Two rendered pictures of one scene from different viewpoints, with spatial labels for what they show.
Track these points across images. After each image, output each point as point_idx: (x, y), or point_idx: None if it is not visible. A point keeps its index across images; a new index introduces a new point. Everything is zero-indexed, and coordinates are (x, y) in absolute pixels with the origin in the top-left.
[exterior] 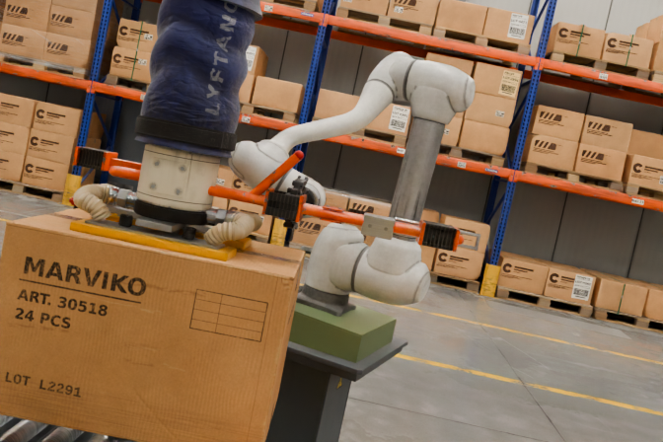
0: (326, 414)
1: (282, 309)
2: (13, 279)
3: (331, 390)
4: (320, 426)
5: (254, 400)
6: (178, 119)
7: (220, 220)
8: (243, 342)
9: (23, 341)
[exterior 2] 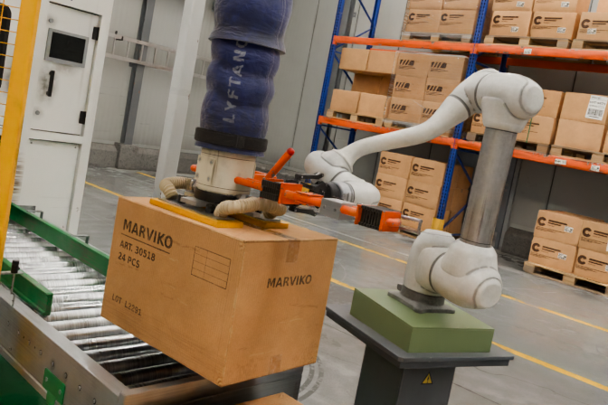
0: (406, 404)
1: (238, 265)
2: (118, 233)
3: (412, 381)
4: None
5: (220, 334)
6: (208, 127)
7: None
8: (216, 288)
9: (120, 274)
